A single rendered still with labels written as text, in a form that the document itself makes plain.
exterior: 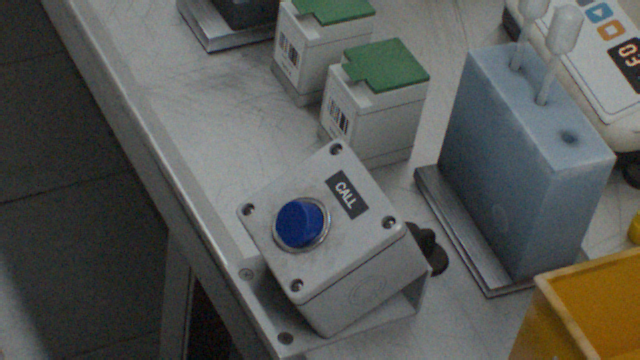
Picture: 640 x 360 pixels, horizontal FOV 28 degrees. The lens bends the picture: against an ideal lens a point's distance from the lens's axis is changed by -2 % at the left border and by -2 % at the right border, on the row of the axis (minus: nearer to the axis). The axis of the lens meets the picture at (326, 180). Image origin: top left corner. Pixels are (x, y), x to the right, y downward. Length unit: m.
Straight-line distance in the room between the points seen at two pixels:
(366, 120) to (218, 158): 0.09
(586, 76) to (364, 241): 0.25
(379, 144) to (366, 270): 0.14
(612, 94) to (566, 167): 0.16
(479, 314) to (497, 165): 0.08
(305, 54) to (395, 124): 0.07
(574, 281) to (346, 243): 0.12
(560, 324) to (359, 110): 0.20
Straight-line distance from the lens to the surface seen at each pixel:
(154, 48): 0.86
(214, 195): 0.77
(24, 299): 1.85
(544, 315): 0.63
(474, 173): 0.76
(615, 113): 0.83
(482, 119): 0.74
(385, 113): 0.77
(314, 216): 0.67
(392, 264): 0.68
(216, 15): 0.87
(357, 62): 0.77
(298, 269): 0.66
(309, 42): 0.80
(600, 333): 0.70
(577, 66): 0.86
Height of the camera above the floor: 1.43
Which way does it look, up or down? 44 degrees down
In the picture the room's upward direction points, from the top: 11 degrees clockwise
